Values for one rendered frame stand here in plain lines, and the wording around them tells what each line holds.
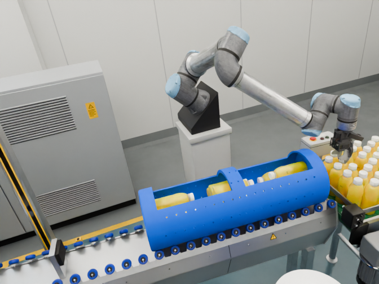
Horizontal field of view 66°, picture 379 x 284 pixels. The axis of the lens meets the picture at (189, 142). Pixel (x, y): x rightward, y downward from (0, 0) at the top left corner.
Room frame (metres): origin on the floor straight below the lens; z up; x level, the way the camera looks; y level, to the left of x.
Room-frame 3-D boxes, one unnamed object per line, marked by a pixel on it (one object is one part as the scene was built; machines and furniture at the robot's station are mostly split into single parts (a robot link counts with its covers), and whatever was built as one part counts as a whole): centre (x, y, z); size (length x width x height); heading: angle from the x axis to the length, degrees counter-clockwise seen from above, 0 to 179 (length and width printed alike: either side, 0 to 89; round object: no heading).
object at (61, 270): (0.92, 0.65, 1.00); 0.10 x 0.04 x 0.15; 11
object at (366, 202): (1.07, -0.87, 0.99); 0.07 x 0.07 x 0.19
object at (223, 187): (1.08, -0.17, 1.15); 0.19 x 0.07 x 0.07; 101
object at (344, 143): (1.27, -0.80, 1.23); 0.09 x 0.08 x 0.12; 101
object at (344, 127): (1.27, -0.80, 1.31); 0.10 x 0.09 x 0.05; 11
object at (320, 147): (1.51, -0.80, 1.05); 0.20 x 0.10 x 0.10; 101
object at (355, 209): (1.00, -0.74, 0.95); 0.10 x 0.07 x 0.10; 11
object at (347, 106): (1.28, -0.80, 1.40); 0.10 x 0.09 x 0.12; 42
